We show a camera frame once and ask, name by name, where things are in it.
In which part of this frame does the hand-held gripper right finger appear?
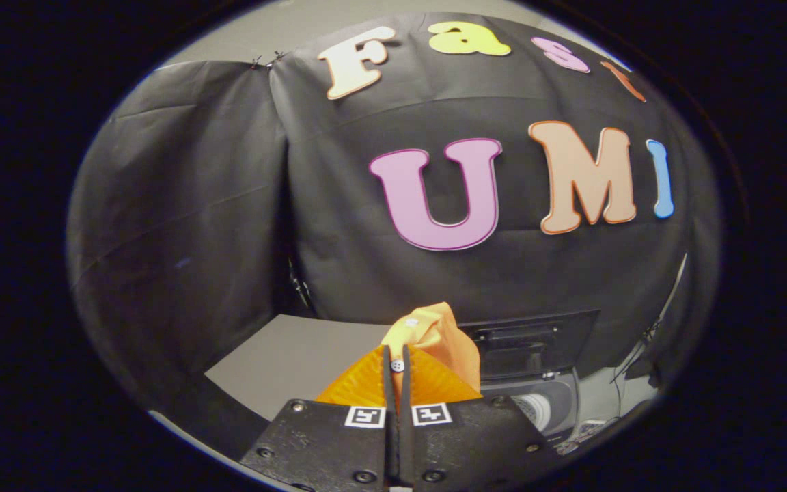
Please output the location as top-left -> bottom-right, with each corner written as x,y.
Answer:
397,345 -> 562,490

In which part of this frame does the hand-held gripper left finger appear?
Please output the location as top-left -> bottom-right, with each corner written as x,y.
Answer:
240,345 -> 396,492

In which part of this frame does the orange shirt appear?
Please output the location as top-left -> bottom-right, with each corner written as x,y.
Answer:
380,302 -> 482,394

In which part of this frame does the dark washing machine lid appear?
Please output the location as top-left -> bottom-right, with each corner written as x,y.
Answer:
458,309 -> 600,381

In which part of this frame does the grey and white cabinet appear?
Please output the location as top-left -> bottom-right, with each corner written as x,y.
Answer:
154,314 -> 394,465

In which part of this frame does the black stand pole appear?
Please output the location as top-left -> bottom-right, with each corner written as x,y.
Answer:
611,253 -> 688,385

